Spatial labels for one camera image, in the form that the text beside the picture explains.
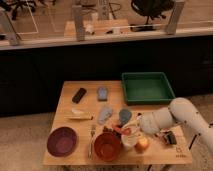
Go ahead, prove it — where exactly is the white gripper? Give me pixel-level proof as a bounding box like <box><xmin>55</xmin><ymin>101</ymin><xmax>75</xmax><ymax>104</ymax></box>
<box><xmin>123</xmin><ymin>116</ymin><xmax>141</xmax><ymax>134</ymax></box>

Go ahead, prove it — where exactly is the red pepper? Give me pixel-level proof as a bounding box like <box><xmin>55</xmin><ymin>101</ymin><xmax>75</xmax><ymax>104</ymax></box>
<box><xmin>112</xmin><ymin>125</ymin><xmax>131</xmax><ymax>135</ymax></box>

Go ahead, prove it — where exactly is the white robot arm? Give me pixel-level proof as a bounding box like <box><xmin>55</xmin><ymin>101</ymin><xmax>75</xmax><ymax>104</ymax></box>
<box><xmin>125</xmin><ymin>98</ymin><xmax>213</xmax><ymax>156</ymax></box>

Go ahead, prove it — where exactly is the green plastic tray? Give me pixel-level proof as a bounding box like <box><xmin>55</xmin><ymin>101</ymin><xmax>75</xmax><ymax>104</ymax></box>
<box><xmin>121</xmin><ymin>72</ymin><xmax>175</xmax><ymax>105</ymax></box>

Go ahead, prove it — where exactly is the blue-grey cup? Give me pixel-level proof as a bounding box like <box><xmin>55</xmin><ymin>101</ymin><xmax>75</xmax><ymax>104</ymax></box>
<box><xmin>119</xmin><ymin>109</ymin><xmax>132</xmax><ymax>126</ymax></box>

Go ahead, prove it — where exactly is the white cup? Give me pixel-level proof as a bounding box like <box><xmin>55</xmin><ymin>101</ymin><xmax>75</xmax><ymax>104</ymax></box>
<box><xmin>121</xmin><ymin>125</ymin><xmax>139</xmax><ymax>150</ymax></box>

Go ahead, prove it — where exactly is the brown dried food pile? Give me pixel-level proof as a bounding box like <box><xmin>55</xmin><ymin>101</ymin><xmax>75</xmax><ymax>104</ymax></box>
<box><xmin>103</xmin><ymin>126</ymin><xmax>115</xmax><ymax>134</ymax></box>

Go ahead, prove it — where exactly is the small grey metal clip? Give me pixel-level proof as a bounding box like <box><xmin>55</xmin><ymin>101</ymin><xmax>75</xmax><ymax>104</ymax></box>
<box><xmin>159</xmin><ymin>131</ymin><xmax>177</xmax><ymax>145</ymax></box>

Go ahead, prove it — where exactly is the red bowl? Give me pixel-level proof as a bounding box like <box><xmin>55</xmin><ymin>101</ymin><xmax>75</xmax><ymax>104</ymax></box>
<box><xmin>94</xmin><ymin>133</ymin><xmax>122</xmax><ymax>162</ymax></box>

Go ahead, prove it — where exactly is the wooden table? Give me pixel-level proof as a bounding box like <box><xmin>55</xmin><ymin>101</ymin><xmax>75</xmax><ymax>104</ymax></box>
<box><xmin>43</xmin><ymin>81</ymin><xmax>192</xmax><ymax>166</ymax></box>

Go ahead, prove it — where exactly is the silver fork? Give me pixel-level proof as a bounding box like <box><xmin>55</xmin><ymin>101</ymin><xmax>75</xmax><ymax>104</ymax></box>
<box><xmin>88</xmin><ymin>125</ymin><xmax>96</xmax><ymax>158</ymax></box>

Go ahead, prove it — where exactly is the blue sponge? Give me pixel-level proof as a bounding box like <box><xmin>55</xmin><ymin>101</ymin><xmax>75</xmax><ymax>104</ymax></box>
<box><xmin>97</xmin><ymin>87</ymin><xmax>108</xmax><ymax>101</ymax></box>

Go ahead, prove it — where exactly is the black rectangular block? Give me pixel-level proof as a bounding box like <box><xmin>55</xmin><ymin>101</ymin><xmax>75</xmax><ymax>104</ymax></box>
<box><xmin>72</xmin><ymin>88</ymin><xmax>87</xmax><ymax>103</ymax></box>

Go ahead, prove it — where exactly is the purple bowl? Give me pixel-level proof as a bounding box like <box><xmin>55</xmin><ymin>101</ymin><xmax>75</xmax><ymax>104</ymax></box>
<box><xmin>47</xmin><ymin>127</ymin><xmax>77</xmax><ymax>157</ymax></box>

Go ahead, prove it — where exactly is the black office chair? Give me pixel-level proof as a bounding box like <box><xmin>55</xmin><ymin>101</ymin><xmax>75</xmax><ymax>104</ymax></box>
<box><xmin>131</xmin><ymin>0</ymin><xmax>174</xmax><ymax>32</ymax></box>

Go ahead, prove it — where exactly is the black cable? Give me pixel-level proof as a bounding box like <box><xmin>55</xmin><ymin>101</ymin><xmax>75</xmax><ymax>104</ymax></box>
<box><xmin>188</xmin><ymin>133</ymin><xmax>201</xmax><ymax>151</ymax></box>

